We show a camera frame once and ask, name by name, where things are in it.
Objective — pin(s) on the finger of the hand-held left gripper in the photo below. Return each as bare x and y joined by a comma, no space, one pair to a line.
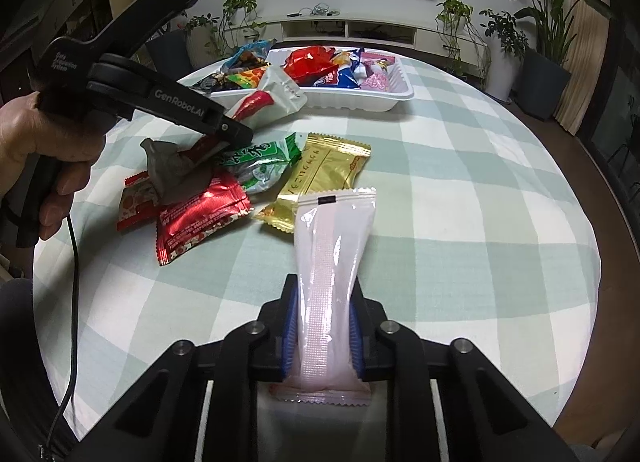
230,128

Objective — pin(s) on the small red white candy packet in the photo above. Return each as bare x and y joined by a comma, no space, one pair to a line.
137,202

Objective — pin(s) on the green snack packet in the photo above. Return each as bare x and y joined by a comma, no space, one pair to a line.
262,164

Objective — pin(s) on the trailing pothos plant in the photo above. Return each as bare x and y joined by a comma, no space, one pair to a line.
455,17
242,7

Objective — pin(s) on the yellow orange snack packet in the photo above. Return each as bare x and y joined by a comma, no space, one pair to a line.
246,78

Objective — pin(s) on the tall tree plant dark pot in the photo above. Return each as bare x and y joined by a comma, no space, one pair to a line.
167,54

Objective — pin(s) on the glass sliding door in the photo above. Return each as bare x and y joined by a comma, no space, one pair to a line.
617,107

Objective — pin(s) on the beige curtain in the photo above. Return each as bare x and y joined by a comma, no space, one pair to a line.
585,67

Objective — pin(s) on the gold snack packet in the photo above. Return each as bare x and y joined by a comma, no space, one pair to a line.
325,167

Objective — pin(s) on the large broad-leaf plant dark pot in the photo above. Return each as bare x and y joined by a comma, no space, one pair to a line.
545,82

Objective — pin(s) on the black snack packet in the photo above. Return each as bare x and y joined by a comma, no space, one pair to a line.
210,83

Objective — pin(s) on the white television console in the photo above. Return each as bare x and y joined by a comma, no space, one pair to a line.
380,29

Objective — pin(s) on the green white checked tablecloth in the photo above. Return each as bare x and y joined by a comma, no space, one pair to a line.
450,192

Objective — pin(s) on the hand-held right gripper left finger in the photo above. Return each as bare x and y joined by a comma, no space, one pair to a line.
290,342

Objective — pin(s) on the pink cartoon snack packet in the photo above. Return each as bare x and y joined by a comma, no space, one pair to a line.
377,77

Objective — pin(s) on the white chili print snack packet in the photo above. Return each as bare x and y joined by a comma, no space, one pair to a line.
277,97

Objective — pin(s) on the leafy plant tall white pot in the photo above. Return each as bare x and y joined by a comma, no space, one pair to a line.
502,72

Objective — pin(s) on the shiny red foil snack packet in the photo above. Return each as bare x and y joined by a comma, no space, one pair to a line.
200,214

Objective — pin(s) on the small orange snack packet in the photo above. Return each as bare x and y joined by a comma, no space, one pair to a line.
339,58

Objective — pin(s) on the white plastic tray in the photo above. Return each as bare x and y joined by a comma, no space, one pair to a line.
350,99

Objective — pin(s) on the blue striped snack packet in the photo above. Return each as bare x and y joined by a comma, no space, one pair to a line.
344,77

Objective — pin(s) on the white blue small snack packet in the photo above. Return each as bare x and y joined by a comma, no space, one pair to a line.
358,61

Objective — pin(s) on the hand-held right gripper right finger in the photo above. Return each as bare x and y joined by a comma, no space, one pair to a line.
356,342

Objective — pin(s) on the large red snack packet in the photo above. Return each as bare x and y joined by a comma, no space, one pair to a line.
306,64

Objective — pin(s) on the long white pink snack packet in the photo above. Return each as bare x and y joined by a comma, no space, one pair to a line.
332,262

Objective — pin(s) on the bushy plant round white pot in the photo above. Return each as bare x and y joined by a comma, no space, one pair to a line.
202,47

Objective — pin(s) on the person's left hand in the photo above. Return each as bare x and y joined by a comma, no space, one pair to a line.
30,132

